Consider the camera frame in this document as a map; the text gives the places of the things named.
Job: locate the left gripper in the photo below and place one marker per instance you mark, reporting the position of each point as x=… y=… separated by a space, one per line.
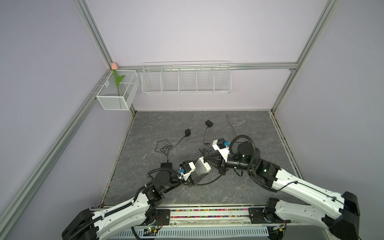
x=189 y=181

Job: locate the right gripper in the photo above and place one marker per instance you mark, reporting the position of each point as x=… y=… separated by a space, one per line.
x=221 y=164

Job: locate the white router box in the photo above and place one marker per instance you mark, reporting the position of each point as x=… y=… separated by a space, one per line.
x=202 y=167

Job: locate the black network switch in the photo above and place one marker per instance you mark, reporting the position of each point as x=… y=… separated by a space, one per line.
x=167 y=165

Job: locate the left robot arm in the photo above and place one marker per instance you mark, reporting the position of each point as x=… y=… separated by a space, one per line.
x=139 y=210

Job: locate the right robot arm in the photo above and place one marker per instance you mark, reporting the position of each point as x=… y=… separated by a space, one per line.
x=337 y=213

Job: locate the black cube power adapter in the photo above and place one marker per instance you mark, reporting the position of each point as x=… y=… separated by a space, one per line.
x=209 y=123

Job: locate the black power adapter with prongs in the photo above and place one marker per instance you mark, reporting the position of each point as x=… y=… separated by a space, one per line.
x=187 y=132

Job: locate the white mesh corner basket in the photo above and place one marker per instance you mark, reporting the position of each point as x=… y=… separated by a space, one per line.
x=108 y=95

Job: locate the artificial tulip flower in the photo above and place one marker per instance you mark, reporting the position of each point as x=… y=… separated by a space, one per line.
x=118 y=78

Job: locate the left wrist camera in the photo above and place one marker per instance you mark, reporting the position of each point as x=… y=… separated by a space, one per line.
x=186 y=169

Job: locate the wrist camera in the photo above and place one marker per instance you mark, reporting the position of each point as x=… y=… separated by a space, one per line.
x=186 y=169
x=221 y=145

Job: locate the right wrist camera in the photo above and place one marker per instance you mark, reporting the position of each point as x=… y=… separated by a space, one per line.
x=221 y=145

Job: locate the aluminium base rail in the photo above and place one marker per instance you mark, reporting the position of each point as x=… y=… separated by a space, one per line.
x=207 y=216

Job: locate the white wire shelf basket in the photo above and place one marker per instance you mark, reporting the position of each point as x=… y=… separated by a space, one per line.
x=186 y=77

